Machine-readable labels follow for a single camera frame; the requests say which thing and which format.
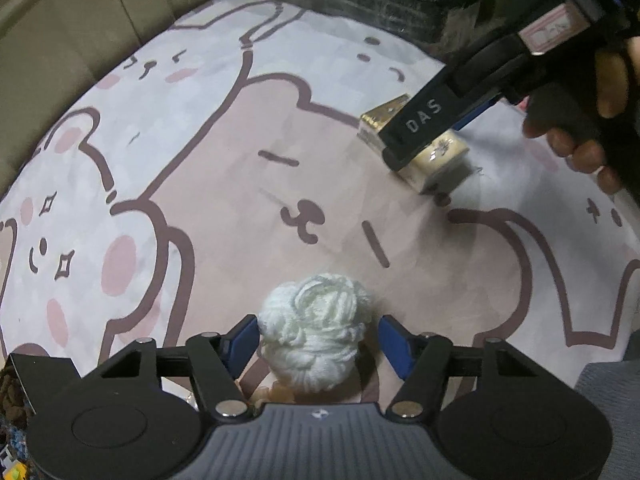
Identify white yarn ball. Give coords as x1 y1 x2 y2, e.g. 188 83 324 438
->
257 273 372 393

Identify gold card box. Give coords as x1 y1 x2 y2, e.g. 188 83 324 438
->
358 93 472 194

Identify purple brown knitted doll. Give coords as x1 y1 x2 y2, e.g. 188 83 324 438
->
0 366 29 430

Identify black storage box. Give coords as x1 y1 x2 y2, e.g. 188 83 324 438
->
9 353 80 414

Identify bear pattern bed sheet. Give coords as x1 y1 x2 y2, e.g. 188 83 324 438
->
1 0 639 384

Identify cream wardrobe doors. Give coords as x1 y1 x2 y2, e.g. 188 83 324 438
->
1 0 208 188

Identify person right hand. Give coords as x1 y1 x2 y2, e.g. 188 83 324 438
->
523 37 639 200

